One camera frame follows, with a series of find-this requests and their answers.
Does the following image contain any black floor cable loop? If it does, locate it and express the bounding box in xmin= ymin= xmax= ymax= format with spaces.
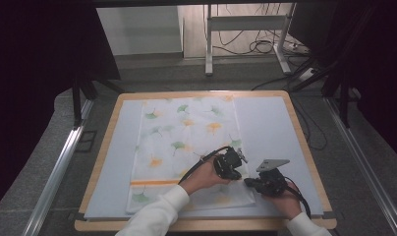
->
xmin=291 ymin=96 xmax=328 ymax=151

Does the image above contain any white leaf-print cloth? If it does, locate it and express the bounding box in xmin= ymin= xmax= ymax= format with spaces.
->
xmin=125 ymin=94 xmax=256 ymax=214

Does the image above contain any black rectangular floor frame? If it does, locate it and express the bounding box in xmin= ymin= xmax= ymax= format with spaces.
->
xmin=75 ymin=130 xmax=98 ymax=153

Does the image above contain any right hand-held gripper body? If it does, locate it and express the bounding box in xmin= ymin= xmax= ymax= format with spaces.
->
xmin=255 ymin=158 xmax=291 ymax=198

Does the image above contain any person's right white sleeve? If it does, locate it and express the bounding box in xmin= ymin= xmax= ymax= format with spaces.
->
xmin=286 ymin=211 xmax=334 ymax=236

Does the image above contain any person's white sleeve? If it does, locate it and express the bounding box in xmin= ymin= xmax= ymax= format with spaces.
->
xmin=115 ymin=184 xmax=192 ymax=236
xmin=286 ymin=211 xmax=334 ymax=236

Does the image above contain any white metal desk frame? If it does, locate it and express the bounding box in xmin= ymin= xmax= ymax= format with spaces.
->
xmin=203 ymin=3 xmax=297 ymax=77

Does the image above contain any person's right hand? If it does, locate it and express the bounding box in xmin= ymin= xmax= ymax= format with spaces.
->
xmin=262 ymin=181 xmax=303 ymax=220

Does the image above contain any dark curtain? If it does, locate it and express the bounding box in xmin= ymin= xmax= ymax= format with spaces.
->
xmin=0 ymin=0 xmax=122 ymax=214
xmin=288 ymin=0 xmax=397 ymax=166

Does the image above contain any person's left white sleeve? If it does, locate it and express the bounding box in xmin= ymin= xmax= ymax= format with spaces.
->
xmin=115 ymin=184 xmax=192 ymax=236

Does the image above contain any white power strip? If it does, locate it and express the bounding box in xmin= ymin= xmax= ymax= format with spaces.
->
xmin=298 ymin=67 xmax=318 ymax=83

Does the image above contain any hand-held gripper black cable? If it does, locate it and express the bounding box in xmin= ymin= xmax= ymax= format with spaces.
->
xmin=178 ymin=146 xmax=231 ymax=185
xmin=284 ymin=176 xmax=312 ymax=219

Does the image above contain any left hand-held gripper black cable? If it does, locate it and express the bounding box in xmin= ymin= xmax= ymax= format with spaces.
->
xmin=178 ymin=146 xmax=231 ymax=185

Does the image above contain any aluminium floor rail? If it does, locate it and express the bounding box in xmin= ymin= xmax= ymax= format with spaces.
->
xmin=22 ymin=97 xmax=95 ymax=236
xmin=323 ymin=95 xmax=397 ymax=236

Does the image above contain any pale grey table mat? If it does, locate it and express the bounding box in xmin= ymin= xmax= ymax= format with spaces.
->
xmin=84 ymin=95 xmax=325 ymax=220

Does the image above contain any black metal stand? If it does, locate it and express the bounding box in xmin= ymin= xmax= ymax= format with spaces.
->
xmin=71 ymin=77 xmax=127 ymax=130
xmin=289 ymin=3 xmax=381 ymax=129

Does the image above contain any tangle of black floor cables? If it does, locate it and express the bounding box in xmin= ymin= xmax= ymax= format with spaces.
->
xmin=203 ymin=3 xmax=311 ymax=57

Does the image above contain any white cabinet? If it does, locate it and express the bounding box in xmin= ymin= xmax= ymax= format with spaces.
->
xmin=95 ymin=5 xmax=185 ymax=57

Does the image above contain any right hand-held gripper black cable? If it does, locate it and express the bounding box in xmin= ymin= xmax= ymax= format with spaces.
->
xmin=284 ymin=176 xmax=312 ymax=219

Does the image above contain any person's left hand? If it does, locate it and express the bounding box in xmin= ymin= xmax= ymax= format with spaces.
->
xmin=179 ymin=155 xmax=233 ymax=197

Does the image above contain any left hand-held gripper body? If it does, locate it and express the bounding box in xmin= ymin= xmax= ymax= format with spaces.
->
xmin=213 ymin=146 xmax=249 ymax=181

